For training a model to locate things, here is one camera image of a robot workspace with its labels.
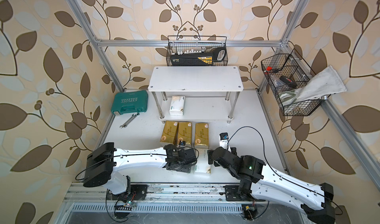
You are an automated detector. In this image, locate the gold tissue pack right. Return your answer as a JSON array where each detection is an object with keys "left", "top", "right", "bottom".
[{"left": 195, "top": 123, "right": 209, "bottom": 149}]

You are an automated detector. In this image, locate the aluminium front rail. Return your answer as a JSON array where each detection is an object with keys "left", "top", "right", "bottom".
[{"left": 63, "top": 182, "right": 258, "bottom": 204}]

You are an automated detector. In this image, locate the green tool case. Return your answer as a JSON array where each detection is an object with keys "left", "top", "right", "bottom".
[{"left": 111, "top": 90, "right": 148, "bottom": 115}]

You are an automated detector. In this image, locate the white two-tier shelf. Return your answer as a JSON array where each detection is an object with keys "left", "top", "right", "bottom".
[{"left": 148, "top": 66, "right": 243, "bottom": 123}]

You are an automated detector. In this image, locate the right black wire basket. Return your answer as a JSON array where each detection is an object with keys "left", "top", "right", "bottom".
[{"left": 261, "top": 49, "right": 328, "bottom": 116}]

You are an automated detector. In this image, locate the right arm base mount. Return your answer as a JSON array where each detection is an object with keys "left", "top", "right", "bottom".
[{"left": 224, "top": 185, "right": 264, "bottom": 202}]

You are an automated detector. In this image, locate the white tissue pack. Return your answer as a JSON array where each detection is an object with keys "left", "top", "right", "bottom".
[
  {"left": 191, "top": 147, "right": 200, "bottom": 165},
  {"left": 194, "top": 149, "right": 211, "bottom": 175},
  {"left": 169, "top": 96, "right": 186, "bottom": 116}
]

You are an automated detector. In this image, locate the gold tissue pack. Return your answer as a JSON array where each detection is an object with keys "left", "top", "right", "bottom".
[
  {"left": 160, "top": 121, "right": 178, "bottom": 145},
  {"left": 177, "top": 122, "right": 193, "bottom": 147},
  {"left": 195, "top": 123, "right": 209, "bottom": 149}
]

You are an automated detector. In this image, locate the silver combination wrench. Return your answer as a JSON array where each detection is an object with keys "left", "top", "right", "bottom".
[{"left": 120, "top": 113, "right": 140, "bottom": 129}]

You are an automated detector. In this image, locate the black wire basket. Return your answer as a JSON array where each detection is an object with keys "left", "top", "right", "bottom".
[
  {"left": 166, "top": 35, "right": 227, "bottom": 61},
  {"left": 261, "top": 49, "right": 328, "bottom": 116}
]

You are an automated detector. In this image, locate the gold tissue pack middle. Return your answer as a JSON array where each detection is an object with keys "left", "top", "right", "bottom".
[{"left": 177, "top": 122, "right": 193, "bottom": 147}]

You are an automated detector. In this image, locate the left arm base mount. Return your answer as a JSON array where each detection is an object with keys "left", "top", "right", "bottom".
[{"left": 106, "top": 184, "right": 148, "bottom": 202}]

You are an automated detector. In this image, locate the back black wire basket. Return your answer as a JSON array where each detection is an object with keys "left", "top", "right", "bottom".
[{"left": 166, "top": 35, "right": 227, "bottom": 61}]

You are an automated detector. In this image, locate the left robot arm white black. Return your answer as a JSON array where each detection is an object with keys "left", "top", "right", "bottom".
[{"left": 75, "top": 142, "right": 200, "bottom": 195}]

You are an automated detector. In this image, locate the black yellow box in basket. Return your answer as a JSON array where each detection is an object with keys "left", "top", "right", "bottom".
[{"left": 167, "top": 47, "right": 228, "bottom": 66}]

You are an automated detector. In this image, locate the white cloth rag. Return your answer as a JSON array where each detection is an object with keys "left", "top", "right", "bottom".
[{"left": 279, "top": 65, "right": 347, "bottom": 105}]

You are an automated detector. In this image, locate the gold tissue pack left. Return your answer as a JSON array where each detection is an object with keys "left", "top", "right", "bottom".
[{"left": 160, "top": 121, "right": 178, "bottom": 145}]

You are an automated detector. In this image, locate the red-handled tool in basket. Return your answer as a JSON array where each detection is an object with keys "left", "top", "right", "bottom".
[{"left": 264, "top": 66, "right": 280, "bottom": 75}]

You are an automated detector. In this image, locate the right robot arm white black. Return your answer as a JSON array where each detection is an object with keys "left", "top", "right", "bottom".
[{"left": 207, "top": 147, "right": 335, "bottom": 224}]

